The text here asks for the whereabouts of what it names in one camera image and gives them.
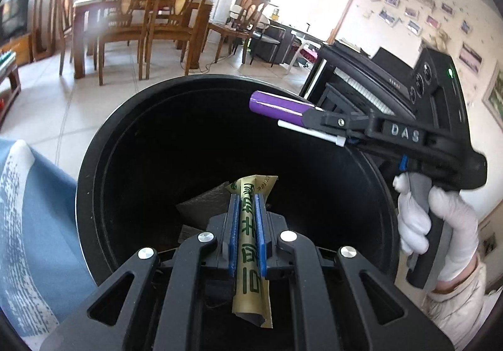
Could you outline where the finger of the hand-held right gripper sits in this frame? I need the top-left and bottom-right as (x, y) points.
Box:
(301, 107), (378, 140)
(337, 133), (378, 152)

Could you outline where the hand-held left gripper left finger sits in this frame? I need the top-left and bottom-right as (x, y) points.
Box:
(39, 194), (241, 351)

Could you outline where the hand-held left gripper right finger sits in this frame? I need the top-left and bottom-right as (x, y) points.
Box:
(253, 194), (457, 351)

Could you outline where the beige packet with green print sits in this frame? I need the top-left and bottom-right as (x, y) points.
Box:
(226, 174), (279, 330)

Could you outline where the white straw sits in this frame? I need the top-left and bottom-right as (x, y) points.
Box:
(277, 119), (347, 148)

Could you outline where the purple tube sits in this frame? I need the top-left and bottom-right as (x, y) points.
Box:
(249, 90), (317, 128)

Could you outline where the black trash bin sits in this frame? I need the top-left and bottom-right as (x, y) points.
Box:
(75, 75), (402, 297)

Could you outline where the person's right forearm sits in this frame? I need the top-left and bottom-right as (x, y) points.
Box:
(422, 256), (490, 351)

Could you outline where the person's right hand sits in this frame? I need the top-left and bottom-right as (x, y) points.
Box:
(393, 172), (481, 283)

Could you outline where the black upright piano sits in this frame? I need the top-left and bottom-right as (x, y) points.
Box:
(298, 41), (438, 117)

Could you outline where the framed landscape picture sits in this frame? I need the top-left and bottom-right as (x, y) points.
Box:
(482, 63), (503, 129)

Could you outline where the white plastic stool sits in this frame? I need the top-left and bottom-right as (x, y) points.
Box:
(290, 30), (323, 74)

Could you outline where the black ottoman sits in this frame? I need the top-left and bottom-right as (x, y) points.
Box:
(251, 19), (301, 66)

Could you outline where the blue tablecloth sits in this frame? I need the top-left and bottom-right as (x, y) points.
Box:
(0, 137), (100, 341)

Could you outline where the wooden dining table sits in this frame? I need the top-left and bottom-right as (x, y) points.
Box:
(72, 0), (215, 79)

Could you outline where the wooden coffee table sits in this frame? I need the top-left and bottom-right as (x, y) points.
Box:
(0, 50), (22, 129)

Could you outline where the wooden television stand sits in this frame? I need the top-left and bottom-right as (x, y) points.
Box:
(0, 32), (34, 66)

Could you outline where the black television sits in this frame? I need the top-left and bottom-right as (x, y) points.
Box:
(0, 0), (31, 45)

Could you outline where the group of wall photos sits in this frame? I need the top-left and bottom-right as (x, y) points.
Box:
(367, 0), (485, 74)

